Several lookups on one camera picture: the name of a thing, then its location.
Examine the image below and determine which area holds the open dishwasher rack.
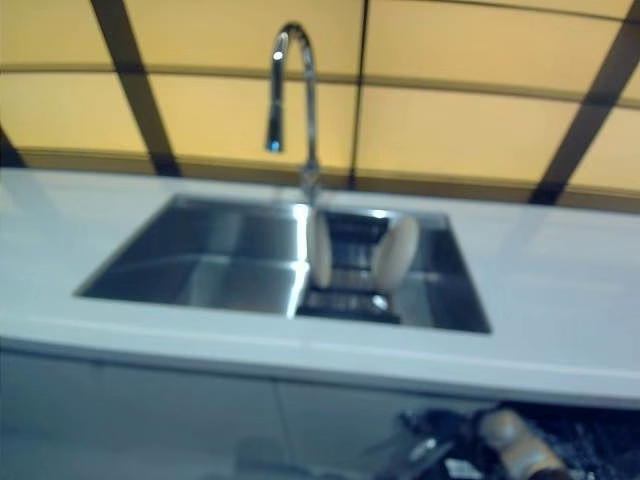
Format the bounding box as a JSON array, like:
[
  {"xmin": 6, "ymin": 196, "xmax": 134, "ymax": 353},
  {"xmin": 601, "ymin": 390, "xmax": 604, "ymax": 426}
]
[{"xmin": 379, "ymin": 397, "xmax": 640, "ymax": 480}]

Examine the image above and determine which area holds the white glossy base cabinet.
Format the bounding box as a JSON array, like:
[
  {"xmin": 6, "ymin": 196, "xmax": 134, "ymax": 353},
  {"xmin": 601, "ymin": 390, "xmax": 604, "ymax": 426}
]
[{"xmin": 0, "ymin": 344, "xmax": 501, "ymax": 480}]

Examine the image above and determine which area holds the dark right robot hand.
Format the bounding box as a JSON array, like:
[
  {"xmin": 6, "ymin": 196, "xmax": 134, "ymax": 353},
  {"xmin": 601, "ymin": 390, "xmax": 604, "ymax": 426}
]
[{"xmin": 477, "ymin": 407, "xmax": 569, "ymax": 480}]

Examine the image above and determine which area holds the dark wire dishwasher lower rack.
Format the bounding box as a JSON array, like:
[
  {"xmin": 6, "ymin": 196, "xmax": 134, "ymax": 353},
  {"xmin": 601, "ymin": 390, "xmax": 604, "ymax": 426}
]
[{"xmin": 399, "ymin": 399, "xmax": 640, "ymax": 480}]

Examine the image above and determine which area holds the beige round ceramic plate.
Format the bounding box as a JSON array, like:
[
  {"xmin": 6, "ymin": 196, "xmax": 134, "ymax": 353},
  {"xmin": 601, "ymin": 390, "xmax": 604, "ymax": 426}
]
[
  {"xmin": 372, "ymin": 214, "xmax": 420, "ymax": 295},
  {"xmin": 305, "ymin": 207, "xmax": 334, "ymax": 290}
]

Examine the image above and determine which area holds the black wire sink dish rack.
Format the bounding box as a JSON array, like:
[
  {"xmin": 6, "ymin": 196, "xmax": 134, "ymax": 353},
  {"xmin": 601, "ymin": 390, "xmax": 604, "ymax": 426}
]
[{"xmin": 294, "ymin": 209, "xmax": 417, "ymax": 326}]

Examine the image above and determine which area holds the chrome gooseneck kitchen faucet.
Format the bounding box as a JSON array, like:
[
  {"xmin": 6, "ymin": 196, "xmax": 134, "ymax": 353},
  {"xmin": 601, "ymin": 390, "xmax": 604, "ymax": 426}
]
[{"xmin": 263, "ymin": 19, "xmax": 322, "ymax": 207}]

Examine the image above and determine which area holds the stainless steel double sink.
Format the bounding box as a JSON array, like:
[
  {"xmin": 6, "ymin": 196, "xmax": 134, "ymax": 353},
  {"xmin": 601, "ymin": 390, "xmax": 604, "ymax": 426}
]
[{"xmin": 74, "ymin": 192, "xmax": 494, "ymax": 336}]

